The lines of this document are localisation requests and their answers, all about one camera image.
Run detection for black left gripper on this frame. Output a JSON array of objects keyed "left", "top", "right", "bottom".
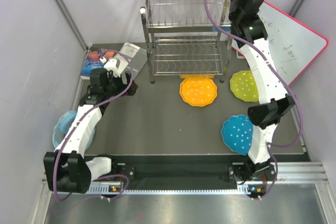
[{"left": 103, "top": 71, "right": 138, "bottom": 98}]

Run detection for orange dotted plate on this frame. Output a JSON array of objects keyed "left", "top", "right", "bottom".
[{"left": 179, "top": 76, "right": 217, "bottom": 107}]

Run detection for green dotted plate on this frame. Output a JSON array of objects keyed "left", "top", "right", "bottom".
[{"left": 229, "top": 70, "right": 259, "bottom": 102}]

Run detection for blue dotted plate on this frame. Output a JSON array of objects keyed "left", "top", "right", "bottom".
[{"left": 221, "top": 114, "right": 254, "bottom": 156}]

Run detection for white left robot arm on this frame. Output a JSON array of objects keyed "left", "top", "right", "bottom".
[{"left": 43, "top": 68, "right": 138, "bottom": 194}]

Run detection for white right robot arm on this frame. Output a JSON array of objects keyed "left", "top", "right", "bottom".
[{"left": 228, "top": 0, "right": 294, "bottom": 180}]

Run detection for steel two-tier dish rack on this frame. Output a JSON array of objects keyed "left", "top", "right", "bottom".
[{"left": 140, "top": 0, "right": 232, "bottom": 83}]

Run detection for colourful paperback book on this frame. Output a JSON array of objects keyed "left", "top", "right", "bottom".
[{"left": 80, "top": 47, "right": 116, "bottom": 80}]

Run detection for grey manual booklet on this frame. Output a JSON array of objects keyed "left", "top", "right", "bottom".
[{"left": 115, "top": 42, "right": 147, "bottom": 78}]

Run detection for light blue headphones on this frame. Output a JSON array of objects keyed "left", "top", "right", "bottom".
[{"left": 52, "top": 109, "right": 102, "bottom": 157}]

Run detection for pink-framed whiteboard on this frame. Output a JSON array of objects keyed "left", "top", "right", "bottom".
[{"left": 230, "top": 0, "right": 329, "bottom": 88}]

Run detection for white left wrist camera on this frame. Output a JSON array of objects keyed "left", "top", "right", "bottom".
[{"left": 104, "top": 58, "right": 127, "bottom": 77}]

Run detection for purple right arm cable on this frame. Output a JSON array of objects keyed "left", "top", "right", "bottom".
[{"left": 204, "top": 0, "right": 305, "bottom": 200}]

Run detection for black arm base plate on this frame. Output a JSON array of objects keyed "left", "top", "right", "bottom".
[{"left": 112, "top": 155, "right": 276, "bottom": 183}]

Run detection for slotted cable duct rail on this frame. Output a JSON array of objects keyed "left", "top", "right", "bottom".
[{"left": 89, "top": 182, "right": 266, "bottom": 196}]

